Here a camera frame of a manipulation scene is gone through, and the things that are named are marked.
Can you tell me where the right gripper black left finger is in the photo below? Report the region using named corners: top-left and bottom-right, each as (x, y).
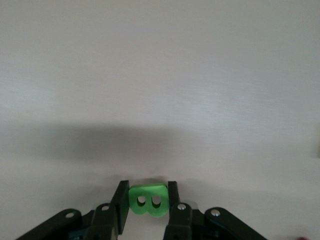
top-left (84, 180), bottom-right (130, 240)

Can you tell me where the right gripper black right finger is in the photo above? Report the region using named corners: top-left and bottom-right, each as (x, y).
top-left (163, 181), bottom-right (193, 240)

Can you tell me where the green foam letter B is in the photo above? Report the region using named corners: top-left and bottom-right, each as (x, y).
top-left (128, 183), bottom-right (169, 218)

